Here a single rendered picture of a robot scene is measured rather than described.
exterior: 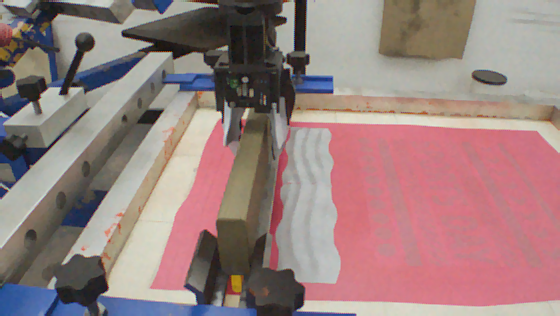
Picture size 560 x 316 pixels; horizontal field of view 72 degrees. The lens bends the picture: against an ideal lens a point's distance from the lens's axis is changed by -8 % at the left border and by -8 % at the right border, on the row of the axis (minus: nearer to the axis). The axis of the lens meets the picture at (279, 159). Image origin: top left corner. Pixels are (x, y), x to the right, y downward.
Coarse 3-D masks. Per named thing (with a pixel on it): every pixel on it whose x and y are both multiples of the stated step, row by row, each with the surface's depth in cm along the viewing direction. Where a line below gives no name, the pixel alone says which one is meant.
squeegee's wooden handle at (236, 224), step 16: (256, 128) 53; (240, 144) 49; (256, 144) 49; (240, 160) 46; (256, 160) 46; (240, 176) 43; (256, 176) 44; (224, 192) 42; (240, 192) 41; (256, 192) 44; (224, 208) 39; (240, 208) 39; (256, 208) 45; (224, 224) 38; (240, 224) 38; (256, 224) 46; (224, 240) 39; (240, 240) 39; (224, 256) 40; (240, 256) 40; (224, 272) 41; (240, 272) 41
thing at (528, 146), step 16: (336, 128) 75; (352, 128) 75; (368, 128) 75; (384, 128) 75; (400, 128) 75; (416, 128) 75; (432, 128) 75; (448, 128) 75; (464, 128) 75; (480, 128) 75; (208, 144) 70; (336, 144) 70; (352, 144) 70; (512, 144) 70; (528, 144) 70; (544, 144) 70; (208, 160) 66; (224, 160) 66; (336, 160) 66; (352, 160) 66; (528, 160) 66; (544, 160) 66; (208, 176) 62; (224, 176) 62; (336, 176) 62; (352, 176) 62; (544, 176) 62; (544, 192) 58
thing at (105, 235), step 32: (192, 96) 79; (320, 96) 80; (352, 96) 79; (384, 96) 79; (416, 96) 79; (448, 96) 79; (480, 96) 79; (512, 96) 80; (160, 128) 68; (160, 160) 62; (128, 192) 53; (96, 224) 47; (128, 224) 51
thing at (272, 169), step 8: (272, 160) 58; (272, 168) 57; (272, 176) 55; (272, 184) 53; (264, 192) 52; (272, 192) 52; (264, 200) 51; (272, 200) 51; (264, 208) 49; (264, 216) 48; (264, 224) 47; (264, 232) 46
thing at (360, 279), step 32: (192, 192) 59; (352, 192) 59; (192, 224) 53; (352, 224) 53; (352, 256) 48; (160, 288) 44; (320, 288) 44; (352, 288) 44; (384, 288) 44; (416, 288) 44; (448, 288) 44; (480, 288) 43; (512, 288) 43; (544, 288) 43
